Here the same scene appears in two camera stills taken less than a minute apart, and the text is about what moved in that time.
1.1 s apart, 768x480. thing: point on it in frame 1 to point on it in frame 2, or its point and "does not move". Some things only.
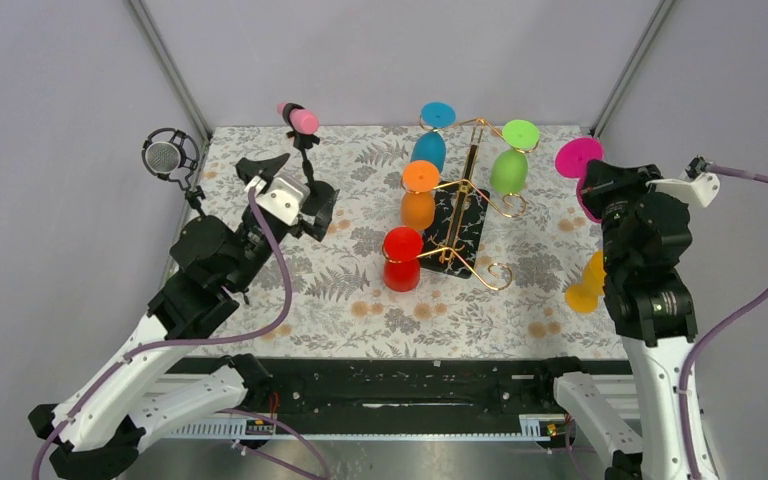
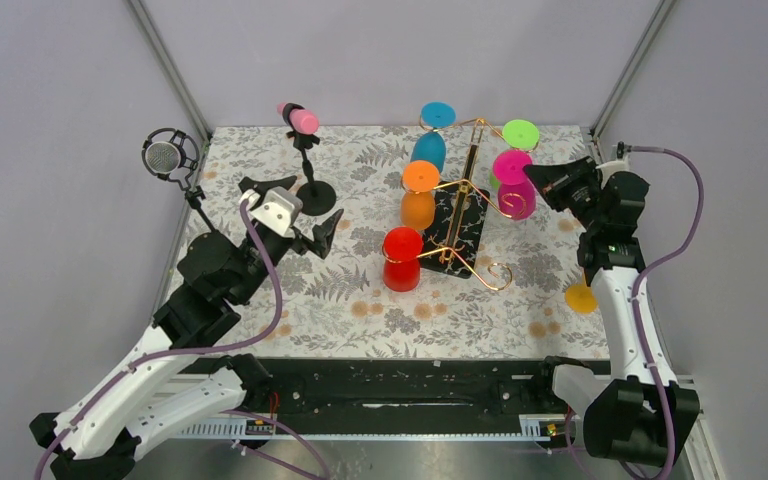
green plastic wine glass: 509,168 does not move
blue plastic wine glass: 431,146 does not move
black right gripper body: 596,183 to 582,187
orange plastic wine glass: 419,178 does not move
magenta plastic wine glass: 571,159 to 516,189
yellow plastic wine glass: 585,297 does not move
